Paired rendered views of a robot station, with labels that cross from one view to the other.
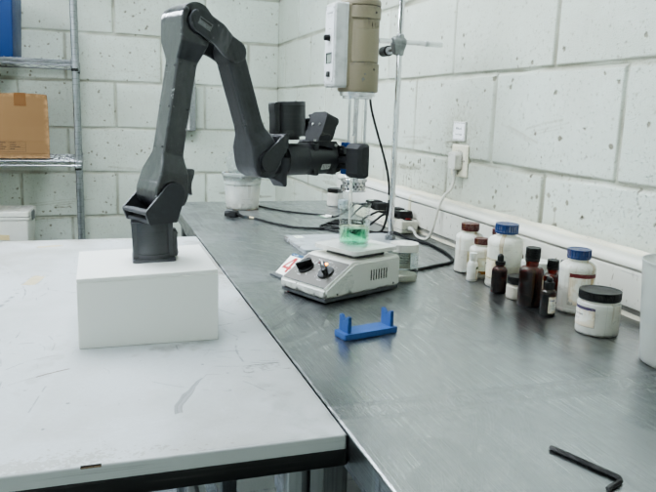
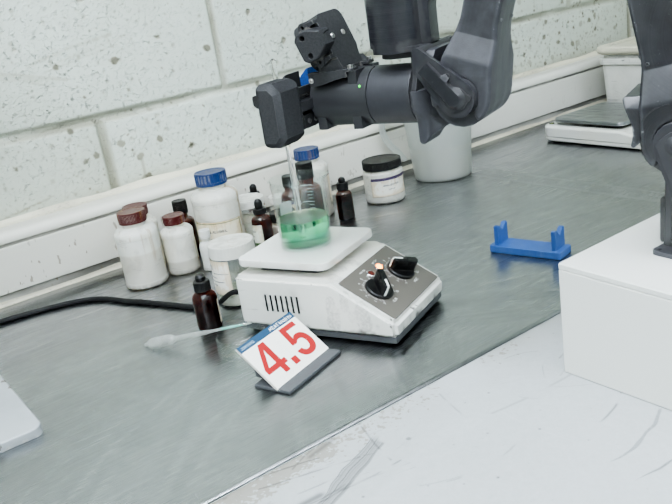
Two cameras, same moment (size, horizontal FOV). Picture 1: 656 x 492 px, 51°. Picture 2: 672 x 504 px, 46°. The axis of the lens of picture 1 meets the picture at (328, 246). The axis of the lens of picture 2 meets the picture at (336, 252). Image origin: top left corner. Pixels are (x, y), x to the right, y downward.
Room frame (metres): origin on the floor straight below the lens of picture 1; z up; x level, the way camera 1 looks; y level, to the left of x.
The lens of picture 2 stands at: (1.53, 0.79, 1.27)
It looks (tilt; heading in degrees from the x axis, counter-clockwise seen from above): 19 degrees down; 255
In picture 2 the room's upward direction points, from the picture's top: 9 degrees counter-clockwise
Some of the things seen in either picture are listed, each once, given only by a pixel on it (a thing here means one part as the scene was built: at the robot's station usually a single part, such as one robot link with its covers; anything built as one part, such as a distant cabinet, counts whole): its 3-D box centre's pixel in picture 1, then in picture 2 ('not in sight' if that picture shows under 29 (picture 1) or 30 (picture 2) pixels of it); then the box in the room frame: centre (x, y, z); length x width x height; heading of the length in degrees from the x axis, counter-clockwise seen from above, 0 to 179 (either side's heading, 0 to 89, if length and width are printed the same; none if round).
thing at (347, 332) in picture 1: (366, 322); (528, 239); (1.04, -0.06, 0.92); 0.10 x 0.03 x 0.04; 122
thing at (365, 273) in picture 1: (345, 268); (331, 282); (1.32, -0.04, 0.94); 0.22 x 0.13 x 0.08; 133
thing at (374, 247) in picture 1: (355, 246); (306, 246); (1.34, -0.05, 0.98); 0.12 x 0.12 x 0.01; 43
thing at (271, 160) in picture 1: (275, 136); (426, 47); (1.23, 0.10, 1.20); 0.11 x 0.08 x 0.12; 131
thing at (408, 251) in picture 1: (403, 261); (236, 270); (1.41, -0.16, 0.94); 0.06 x 0.06 x 0.08
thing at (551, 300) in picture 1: (548, 295); (344, 197); (1.19, -0.39, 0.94); 0.03 x 0.03 x 0.07
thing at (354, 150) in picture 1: (319, 158); (344, 96); (1.29, 0.02, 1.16); 0.19 x 0.08 x 0.06; 40
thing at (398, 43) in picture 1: (390, 46); not in sight; (1.87, -0.15, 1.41); 0.25 x 0.11 x 0.05; 109
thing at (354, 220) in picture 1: (353, 225); (304, 211); (1.34, -0.05, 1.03); 0.07 x 0.06 x 0.08; 156
